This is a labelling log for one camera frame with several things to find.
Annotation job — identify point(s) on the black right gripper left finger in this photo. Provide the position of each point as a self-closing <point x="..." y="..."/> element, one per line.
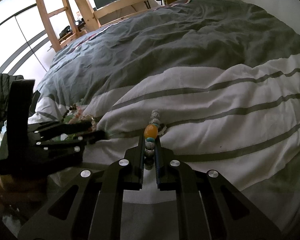
<point x="125" y="174"/>

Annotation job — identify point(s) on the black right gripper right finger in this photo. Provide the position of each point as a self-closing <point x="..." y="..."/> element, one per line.
<point x="193" y="193"/>

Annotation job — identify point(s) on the white wardrobe grey stripes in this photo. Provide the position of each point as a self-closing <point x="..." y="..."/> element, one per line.
<point x="25" y="48"/>

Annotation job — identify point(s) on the wooden ladder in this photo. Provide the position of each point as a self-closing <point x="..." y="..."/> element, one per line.
<point x="45" y="16"/>

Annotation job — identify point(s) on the grey white striped duvet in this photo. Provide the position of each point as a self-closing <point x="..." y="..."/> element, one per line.
<point x="225" y="76"/>

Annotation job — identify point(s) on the left hand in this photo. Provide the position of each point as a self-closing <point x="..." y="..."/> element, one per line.
<point x="8" y="197"/>

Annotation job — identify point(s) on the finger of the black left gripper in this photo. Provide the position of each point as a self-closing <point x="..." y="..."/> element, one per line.
<point x="58" y="142"/>
<point x="58" y="128"/>

